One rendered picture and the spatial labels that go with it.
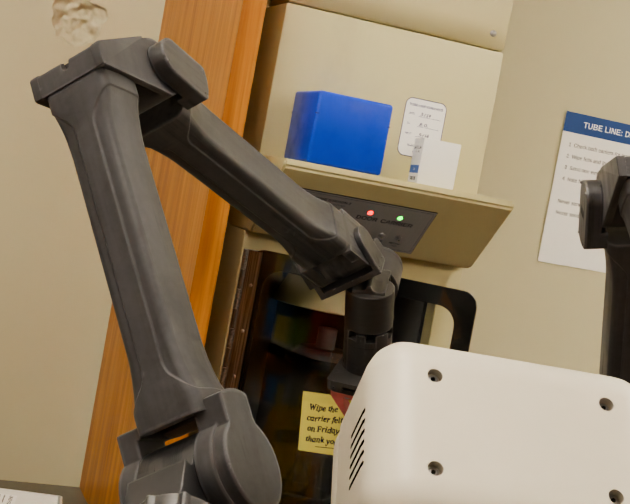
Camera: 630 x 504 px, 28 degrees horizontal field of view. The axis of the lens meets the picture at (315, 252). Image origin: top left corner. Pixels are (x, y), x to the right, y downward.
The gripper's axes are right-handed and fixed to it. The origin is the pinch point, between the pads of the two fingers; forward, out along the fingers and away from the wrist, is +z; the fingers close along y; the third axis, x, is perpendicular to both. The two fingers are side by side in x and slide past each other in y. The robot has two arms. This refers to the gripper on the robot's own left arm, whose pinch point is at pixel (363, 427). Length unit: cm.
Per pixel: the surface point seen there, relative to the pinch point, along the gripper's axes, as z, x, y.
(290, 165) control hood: -28.6, -14.0, -9.5
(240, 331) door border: -5.2, -19.7, -7.1
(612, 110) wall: -10, 13, -100
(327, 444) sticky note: 5.5, -5.4, -2.2
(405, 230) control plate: -17.0, -2.3, -21.2
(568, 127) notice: -8, 6, -93
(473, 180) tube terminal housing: -19.4, 2.8, -35.5
